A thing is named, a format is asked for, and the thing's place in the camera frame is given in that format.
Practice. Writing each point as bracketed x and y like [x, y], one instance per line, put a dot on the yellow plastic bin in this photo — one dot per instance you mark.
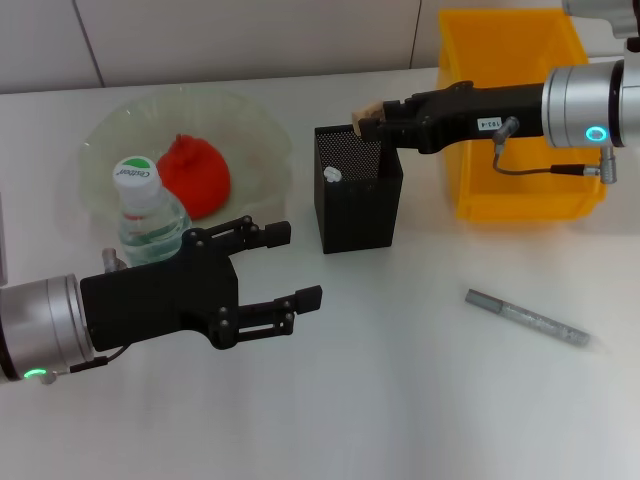
[525, 190]

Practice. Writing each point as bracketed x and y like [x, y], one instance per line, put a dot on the grey glitter pen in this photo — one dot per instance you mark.
[530, 317]

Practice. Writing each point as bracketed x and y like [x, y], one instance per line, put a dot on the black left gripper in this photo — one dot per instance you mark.
[160, 300]

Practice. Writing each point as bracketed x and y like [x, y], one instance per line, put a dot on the mint green utility knife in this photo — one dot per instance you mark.
[331, 175]

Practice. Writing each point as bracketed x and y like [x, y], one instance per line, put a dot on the clear glass fruit plate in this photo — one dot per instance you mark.
[250, 130]

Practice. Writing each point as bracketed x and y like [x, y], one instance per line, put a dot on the red orange fruit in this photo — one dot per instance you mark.
[200, 175]

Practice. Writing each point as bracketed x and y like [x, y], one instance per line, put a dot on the tan eraser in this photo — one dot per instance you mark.
[365, 112]

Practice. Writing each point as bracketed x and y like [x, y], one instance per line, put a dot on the clear green-label water bottle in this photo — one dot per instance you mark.
[135, 180]

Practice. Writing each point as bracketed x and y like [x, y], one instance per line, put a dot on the black mesh pen holder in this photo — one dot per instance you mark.
[360, 215]

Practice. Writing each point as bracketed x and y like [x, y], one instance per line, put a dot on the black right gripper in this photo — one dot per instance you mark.
[450, 120]

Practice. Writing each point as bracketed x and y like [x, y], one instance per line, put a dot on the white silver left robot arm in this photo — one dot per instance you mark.
[40, 325]

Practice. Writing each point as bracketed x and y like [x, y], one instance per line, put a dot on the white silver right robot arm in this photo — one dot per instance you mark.
[580, 107]

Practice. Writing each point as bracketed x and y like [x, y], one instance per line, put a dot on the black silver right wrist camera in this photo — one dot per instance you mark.
[600, 12]

